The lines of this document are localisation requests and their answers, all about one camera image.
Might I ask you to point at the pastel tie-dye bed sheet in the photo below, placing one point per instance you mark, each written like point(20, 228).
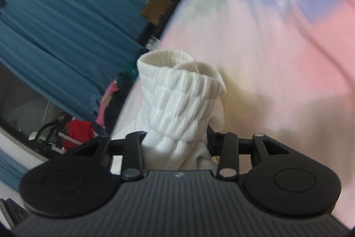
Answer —
point(288, 66)

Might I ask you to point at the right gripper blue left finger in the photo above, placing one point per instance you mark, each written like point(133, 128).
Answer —
point(126, 156)

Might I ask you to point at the blue curtain right panel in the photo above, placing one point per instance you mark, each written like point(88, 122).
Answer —
point(70, 50)

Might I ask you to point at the blue curtain left panel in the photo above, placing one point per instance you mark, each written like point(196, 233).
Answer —
point(11, 172)

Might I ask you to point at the red garment on rack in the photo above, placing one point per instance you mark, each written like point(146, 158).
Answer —
point(81, 131)

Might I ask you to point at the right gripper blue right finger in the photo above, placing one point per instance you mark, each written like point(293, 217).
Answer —
point(225, 145)

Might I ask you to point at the blue curtain panel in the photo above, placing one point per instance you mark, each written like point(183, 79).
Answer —
point(11, 172)
point(70, 50)

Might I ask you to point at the dark window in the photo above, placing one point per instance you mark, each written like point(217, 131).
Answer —
point(23, 112)

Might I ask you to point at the white sweatshirt with striped trim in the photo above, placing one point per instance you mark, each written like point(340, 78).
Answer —
point(174, 102)

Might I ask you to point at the pink garment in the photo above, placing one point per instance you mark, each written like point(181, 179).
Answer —
point(105, 101)

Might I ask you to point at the green garment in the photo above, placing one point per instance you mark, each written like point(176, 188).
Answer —
point(131, 72)

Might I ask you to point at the black garment pile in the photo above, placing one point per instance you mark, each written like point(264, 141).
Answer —
point(124, 83)

